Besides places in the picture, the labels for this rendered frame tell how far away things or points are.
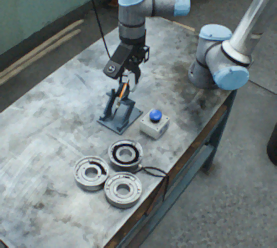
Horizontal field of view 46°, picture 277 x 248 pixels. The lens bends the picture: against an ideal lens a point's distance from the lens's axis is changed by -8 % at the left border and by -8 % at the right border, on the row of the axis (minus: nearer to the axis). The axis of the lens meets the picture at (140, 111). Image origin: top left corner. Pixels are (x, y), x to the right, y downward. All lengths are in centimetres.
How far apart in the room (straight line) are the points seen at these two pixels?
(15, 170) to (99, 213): 30
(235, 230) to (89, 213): 110
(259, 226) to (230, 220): 18
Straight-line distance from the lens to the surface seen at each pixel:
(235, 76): 113
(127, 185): 101
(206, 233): 188
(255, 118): 245
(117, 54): 100
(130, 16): 94
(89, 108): 123
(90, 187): 100
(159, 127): 111
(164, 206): 164
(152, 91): 129
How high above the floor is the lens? 169
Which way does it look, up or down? 47 degrees down
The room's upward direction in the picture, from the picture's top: 4 degrees clockwise
